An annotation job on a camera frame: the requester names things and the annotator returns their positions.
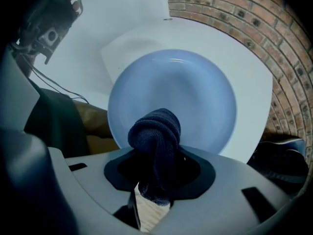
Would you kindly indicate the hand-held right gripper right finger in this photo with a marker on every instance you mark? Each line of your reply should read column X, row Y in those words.
column 232, row 180

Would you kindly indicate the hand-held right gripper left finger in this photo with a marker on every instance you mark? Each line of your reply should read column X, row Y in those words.
column 90, row 172

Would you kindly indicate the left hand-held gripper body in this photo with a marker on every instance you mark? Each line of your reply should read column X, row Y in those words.
column 51, row 35

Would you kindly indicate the dark blue cloth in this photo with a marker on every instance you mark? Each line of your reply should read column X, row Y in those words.
column 156, row 131

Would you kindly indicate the big blue plate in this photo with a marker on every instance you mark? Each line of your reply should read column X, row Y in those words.
column 176, row 87

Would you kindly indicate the person's left hand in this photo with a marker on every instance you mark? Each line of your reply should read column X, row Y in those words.
column 75, row 1

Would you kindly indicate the black backpack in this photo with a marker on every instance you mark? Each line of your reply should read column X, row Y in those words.
column 276, row 165

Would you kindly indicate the person's leg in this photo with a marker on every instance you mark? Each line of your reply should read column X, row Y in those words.
column 95, row 121

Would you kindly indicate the person in dark green shirt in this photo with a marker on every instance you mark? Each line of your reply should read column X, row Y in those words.
column 53, row 121

